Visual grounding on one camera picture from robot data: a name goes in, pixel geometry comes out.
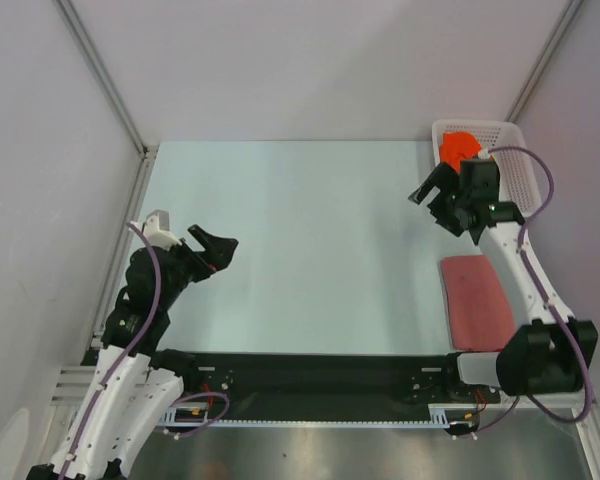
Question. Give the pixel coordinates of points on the white plastic basket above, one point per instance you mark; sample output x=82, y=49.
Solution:
x=517, y=179

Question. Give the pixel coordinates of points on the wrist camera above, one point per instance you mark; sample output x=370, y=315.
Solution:
x=156, y=229
x=479, y=180

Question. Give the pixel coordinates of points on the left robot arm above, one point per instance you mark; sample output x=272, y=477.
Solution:
x=134, y=382

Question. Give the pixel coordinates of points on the aluminium frame bar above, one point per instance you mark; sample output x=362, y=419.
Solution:
x=72, y=385

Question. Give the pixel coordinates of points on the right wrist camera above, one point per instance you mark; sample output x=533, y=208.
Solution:
x=479, y=180

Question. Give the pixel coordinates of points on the orange t shirt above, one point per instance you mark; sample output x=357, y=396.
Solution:
x=457, y=147

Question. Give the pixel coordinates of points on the folded pink t shirt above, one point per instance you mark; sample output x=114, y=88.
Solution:
x=480, y=317

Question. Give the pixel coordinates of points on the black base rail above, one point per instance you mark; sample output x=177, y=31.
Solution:
x=286, y=382

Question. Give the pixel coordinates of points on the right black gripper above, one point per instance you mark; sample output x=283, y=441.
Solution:
x=446, y=179

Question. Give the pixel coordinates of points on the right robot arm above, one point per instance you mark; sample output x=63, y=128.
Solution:
x=551, y=350

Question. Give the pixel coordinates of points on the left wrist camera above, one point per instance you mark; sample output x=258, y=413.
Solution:
x=156, y=229

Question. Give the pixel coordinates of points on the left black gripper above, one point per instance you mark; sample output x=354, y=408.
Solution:
x=218, y=252

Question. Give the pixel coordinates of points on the white cable duct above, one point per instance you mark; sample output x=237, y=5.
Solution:
x=411, y=417

